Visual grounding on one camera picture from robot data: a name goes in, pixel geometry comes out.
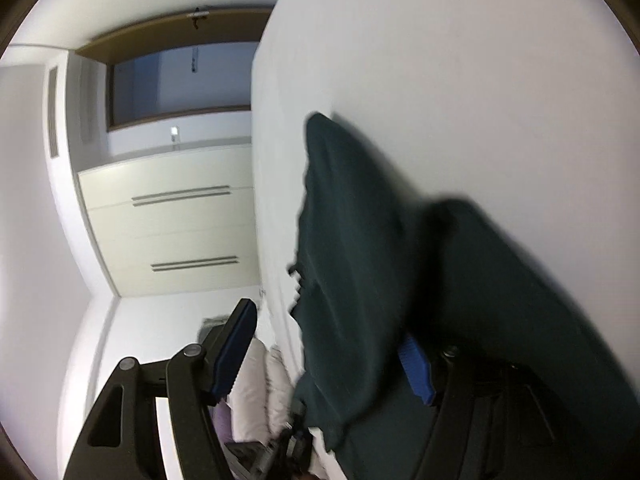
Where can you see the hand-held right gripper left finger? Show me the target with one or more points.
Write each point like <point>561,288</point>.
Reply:
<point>229,360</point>

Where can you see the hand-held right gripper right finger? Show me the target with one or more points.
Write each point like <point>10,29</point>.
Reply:
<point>416,370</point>

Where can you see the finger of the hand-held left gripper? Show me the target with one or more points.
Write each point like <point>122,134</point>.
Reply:
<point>298,417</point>

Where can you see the dark green garment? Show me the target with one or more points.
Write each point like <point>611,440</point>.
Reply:
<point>350,240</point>

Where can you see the beige rolled duvet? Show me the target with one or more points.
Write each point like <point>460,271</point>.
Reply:
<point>260,385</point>

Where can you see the purple pillow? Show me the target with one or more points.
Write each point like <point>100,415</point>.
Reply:
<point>223,422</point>

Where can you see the cream wardrobe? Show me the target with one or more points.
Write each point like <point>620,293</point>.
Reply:
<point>170,230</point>

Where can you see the bed with grey sheet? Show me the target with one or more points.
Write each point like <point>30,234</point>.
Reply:
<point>450,85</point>

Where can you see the wooden door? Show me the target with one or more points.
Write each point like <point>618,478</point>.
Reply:
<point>150,35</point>

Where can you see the small white wall panel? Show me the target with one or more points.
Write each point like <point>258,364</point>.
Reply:
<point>173,133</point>

